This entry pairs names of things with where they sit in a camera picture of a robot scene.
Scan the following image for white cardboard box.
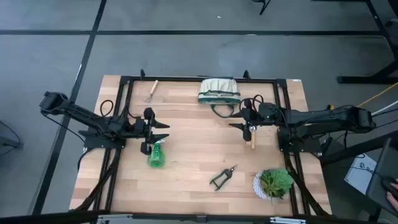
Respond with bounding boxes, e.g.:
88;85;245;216
343;152;378;195

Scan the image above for wooden-handled hand rake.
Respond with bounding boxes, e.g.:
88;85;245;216
144;80;159;104

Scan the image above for green succulent plant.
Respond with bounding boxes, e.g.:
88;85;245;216
259;168;295;200

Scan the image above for green plastic spray bottle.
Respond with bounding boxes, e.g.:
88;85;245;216
147;140;166;169

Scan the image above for black chair base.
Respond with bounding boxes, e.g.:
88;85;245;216
251;0;272;16

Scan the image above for person's hand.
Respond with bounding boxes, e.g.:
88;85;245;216
385;182;398;213

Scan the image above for dark monitor panel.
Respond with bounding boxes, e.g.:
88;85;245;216
366;136;398;207

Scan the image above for white cable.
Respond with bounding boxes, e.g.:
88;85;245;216
371;100;398;116

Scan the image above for wooden-handled steel trowel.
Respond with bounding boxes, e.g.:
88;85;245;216
248;126;257;149

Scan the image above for black aluminium table frame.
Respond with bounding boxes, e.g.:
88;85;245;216
92;68;312;217

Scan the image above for yellow cable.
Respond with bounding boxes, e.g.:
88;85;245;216
357;81;398;108

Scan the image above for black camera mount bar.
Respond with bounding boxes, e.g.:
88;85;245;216
0;210;398;224

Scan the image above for green-handled pruning shears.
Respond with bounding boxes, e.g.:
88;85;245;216
209;164;239;192

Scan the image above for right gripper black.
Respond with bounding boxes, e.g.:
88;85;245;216
228;99;261;142

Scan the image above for black cable loop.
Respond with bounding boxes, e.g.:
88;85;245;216
99;99;114;118

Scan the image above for black desk leg frame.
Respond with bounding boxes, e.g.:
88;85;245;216
337;0;398;85

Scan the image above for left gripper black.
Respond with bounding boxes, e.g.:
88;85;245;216
129;107;170;156

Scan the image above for black diagonal desk bar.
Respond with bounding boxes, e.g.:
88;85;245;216
320;129;398;166

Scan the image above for white plant pot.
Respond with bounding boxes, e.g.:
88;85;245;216
252;170;272;200

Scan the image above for beige green gardening bag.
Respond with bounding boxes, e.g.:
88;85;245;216
198;77;242;119

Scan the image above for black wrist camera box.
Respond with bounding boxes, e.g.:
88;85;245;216
259;102;278;122

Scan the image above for black cable bundle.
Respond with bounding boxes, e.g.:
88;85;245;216
284;152;331;217
75;147;123;212

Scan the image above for black gripper cable loops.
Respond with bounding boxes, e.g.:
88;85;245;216
238;94;265;111

